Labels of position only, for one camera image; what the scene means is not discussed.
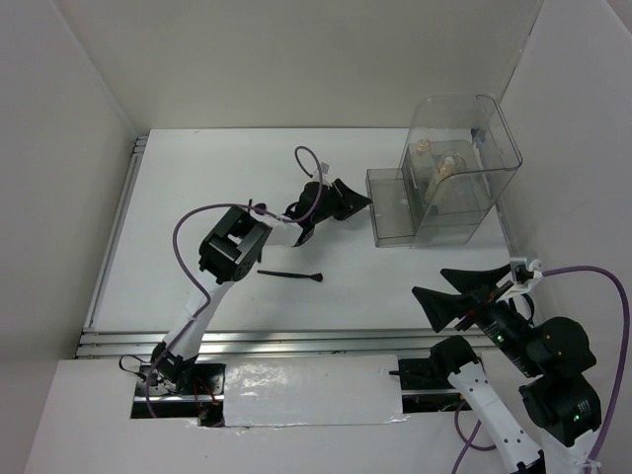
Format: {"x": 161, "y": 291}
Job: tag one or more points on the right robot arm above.
{"x": 554, "y": 355}

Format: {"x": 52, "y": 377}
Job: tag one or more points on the white cover plate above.
{"x": 324, "y": 390}

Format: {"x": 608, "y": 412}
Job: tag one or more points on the aluminium front rail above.
{"x": 305, "y": 343}

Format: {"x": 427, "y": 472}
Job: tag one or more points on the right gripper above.
{"x": 439, "y": 306}

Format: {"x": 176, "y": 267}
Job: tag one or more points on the frosted bottle gold pump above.
{"x": 423, "y": 147}

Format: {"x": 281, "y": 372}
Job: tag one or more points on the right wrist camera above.
{"x": 526, "y": 273}

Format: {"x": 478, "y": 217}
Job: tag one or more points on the clear organizer drawer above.
{"x": 391, "y": 218}

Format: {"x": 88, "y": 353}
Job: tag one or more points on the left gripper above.
{"x": 345, "y": 207}

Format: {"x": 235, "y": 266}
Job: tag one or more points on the cream bottle clear cap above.
{"x": 449, "y": 164}

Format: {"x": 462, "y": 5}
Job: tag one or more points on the aluminium left rail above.
{"x": 137, "y": 153}

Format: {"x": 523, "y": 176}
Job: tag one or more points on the clear acrylic makeup organizer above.
{"x": 475, "y": 127}

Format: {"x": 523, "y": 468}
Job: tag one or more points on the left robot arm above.
{"x": 227, "y": 254}

